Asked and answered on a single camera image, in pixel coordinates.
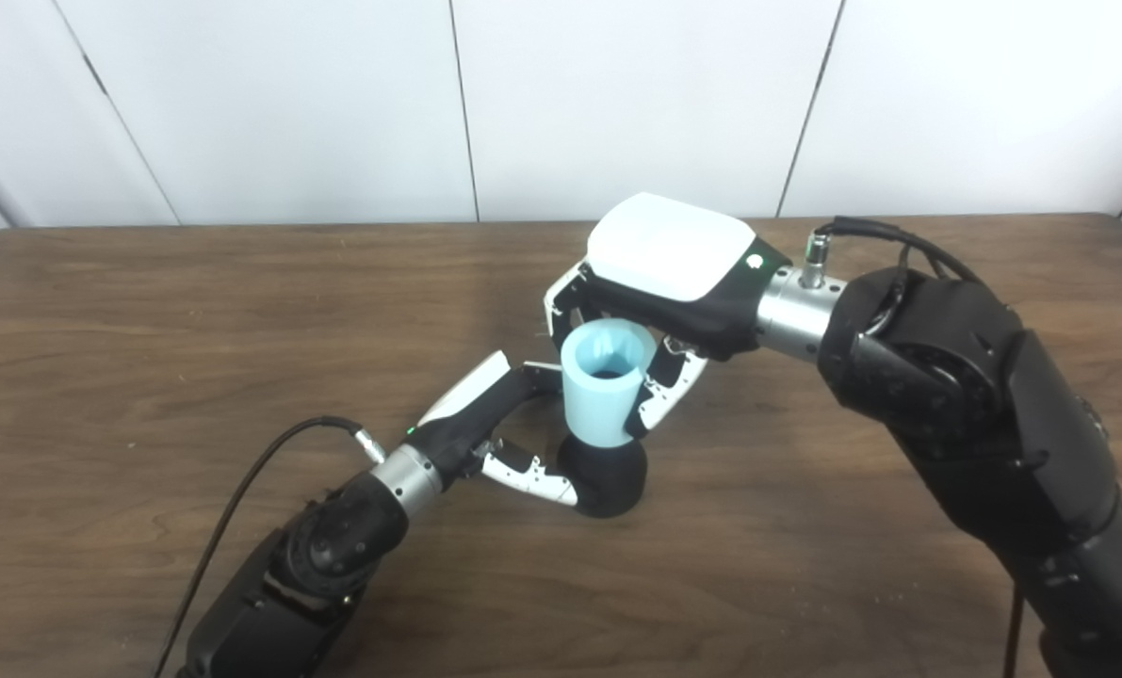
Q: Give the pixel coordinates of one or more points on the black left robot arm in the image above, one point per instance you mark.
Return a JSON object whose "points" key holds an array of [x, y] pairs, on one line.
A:
{"points": [[325, 556]]}

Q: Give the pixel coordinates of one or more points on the black funnel-shaped nozzle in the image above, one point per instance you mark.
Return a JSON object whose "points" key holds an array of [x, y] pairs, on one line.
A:
{"points": [[608, 480]]}

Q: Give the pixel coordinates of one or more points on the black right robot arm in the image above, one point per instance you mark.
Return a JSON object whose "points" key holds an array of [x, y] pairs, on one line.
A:
{"points": [[984, 424]]}

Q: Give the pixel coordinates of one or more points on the black and white right hand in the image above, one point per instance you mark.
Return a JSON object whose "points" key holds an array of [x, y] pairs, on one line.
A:
{"points": [[674, 245]]}

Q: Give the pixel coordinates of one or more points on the black and white left hand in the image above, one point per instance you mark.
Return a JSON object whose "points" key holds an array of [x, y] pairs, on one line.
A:
{"points": [[471, 419]]}

